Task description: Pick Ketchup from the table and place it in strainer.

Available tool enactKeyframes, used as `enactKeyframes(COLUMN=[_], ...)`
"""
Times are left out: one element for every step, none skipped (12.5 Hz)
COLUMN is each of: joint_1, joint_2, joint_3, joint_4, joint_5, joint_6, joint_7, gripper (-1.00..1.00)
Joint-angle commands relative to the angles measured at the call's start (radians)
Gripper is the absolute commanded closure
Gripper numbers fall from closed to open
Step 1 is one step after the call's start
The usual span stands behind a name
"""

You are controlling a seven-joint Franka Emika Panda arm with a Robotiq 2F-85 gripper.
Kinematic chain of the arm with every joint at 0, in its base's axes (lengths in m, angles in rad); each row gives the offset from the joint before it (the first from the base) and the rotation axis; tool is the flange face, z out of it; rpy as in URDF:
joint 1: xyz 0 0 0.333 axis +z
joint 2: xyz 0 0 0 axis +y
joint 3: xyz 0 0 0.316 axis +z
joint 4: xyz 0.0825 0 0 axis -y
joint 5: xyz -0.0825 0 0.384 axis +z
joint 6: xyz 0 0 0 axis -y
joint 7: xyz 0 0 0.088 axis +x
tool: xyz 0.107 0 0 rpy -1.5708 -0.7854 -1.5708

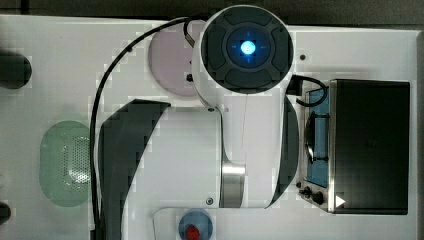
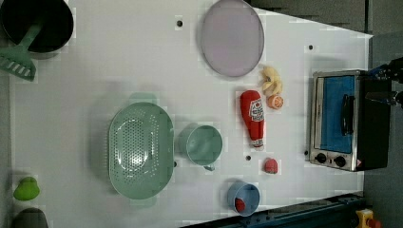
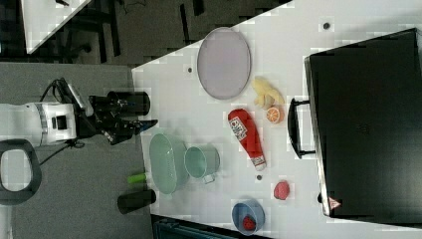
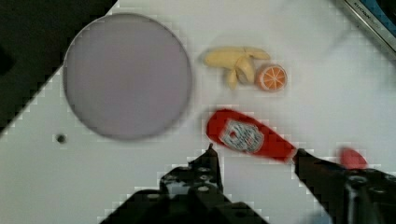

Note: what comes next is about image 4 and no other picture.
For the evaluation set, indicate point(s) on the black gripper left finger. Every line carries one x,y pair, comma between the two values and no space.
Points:
191,194

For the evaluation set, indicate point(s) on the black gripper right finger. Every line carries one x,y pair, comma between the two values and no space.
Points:
349,196

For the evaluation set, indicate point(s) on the red ketchup bottle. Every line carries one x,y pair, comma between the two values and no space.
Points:
243,133

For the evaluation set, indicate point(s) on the red toy strawberry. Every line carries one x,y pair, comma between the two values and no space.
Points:
352,159

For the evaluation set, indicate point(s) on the purple round plate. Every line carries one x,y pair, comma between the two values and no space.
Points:
127,77

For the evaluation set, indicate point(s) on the toy orange half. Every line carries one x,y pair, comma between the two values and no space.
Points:
271,77

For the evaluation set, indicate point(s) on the peeled toy banana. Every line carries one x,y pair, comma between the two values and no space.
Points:
239,61

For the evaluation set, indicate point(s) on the steel toaster oven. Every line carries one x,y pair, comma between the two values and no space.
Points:
376,18

